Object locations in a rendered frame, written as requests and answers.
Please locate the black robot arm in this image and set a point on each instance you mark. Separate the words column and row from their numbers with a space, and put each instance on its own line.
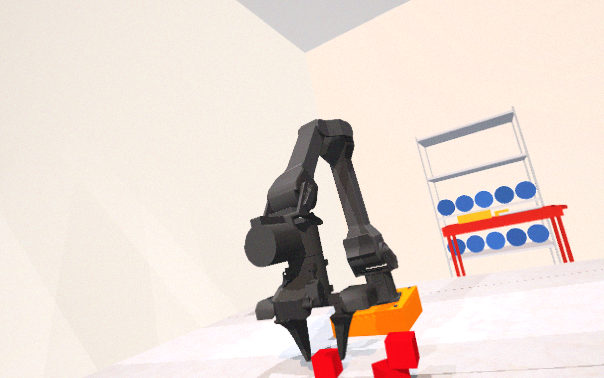
column 280, row 235

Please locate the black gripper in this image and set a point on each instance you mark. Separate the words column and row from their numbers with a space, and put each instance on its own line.
column 345, row 303

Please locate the red cube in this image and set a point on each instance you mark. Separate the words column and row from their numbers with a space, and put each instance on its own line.
column 402, row 350
column 326, row 363
column 381, row 370

